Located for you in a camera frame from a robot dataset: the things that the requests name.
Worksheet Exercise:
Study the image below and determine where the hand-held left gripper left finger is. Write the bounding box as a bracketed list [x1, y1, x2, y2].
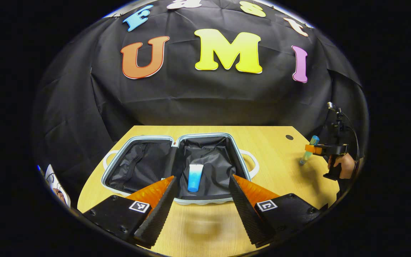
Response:
[82, 175, 179, 250]

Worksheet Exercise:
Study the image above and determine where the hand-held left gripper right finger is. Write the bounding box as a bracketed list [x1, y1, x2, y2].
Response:
[228, 174, 322, 249]

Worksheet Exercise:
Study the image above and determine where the green bottle with blue cap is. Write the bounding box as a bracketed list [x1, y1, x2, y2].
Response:
[300, 135, 320, 166]

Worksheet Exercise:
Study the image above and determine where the light blue suitcase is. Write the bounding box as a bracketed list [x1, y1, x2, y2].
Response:
[101, 133, 260, 205]

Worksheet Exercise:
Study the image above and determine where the blue gradient cosmetic tube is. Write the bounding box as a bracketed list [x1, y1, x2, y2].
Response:
[187, 164, 204, 193]

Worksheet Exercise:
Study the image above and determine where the white printed sheet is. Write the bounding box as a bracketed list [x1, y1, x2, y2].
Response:
[44, 163, 72, 208]

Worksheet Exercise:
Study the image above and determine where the black backdrop cloth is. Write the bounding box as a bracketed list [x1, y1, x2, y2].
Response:
[31, 0, 370, 200]

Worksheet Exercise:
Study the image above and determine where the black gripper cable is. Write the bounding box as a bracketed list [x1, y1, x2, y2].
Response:
[341, 111, 360, 160]

